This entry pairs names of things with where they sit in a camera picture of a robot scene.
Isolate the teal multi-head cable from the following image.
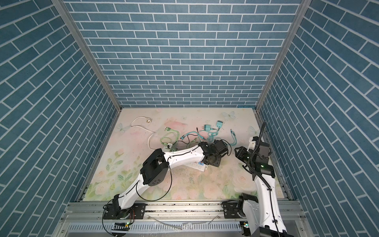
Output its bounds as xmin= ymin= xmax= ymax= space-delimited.
xmin=180 ymin=131 xmax=208 ymax=142

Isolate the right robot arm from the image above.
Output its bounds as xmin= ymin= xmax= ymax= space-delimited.
xmin=235 ymin=141 xmax=291 ymax=237

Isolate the light green multi-head cable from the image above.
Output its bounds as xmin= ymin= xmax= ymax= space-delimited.
xmin=160 ymin=127 xmax=181 ymax=149

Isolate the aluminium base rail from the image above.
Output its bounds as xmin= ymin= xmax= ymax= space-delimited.
xmin=53 ymin=200 xmax=311 ymax=237

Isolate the white power strip cord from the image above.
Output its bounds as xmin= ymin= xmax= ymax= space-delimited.
xmin=130 ymin=116 xmax=156 ymax=150

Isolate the white multicolour power strip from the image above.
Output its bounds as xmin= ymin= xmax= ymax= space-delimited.
xmin=186 ymin=162 xmax=208 ymax=172

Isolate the black charger cable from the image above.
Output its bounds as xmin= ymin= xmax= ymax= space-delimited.
xmin=177 ymin=133 xmax=202 ymax=149

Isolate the small teal charger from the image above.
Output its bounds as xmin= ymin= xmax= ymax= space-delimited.
xmin=203 ymin=124 xmax=213 ymax=132

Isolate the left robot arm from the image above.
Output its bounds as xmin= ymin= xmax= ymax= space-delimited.
xmin=103 ymin=140 xmax=229 ymax=220

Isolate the large teal charger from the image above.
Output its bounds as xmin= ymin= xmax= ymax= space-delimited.
xmin=216 ymin=120 xmax=223 ymax=129

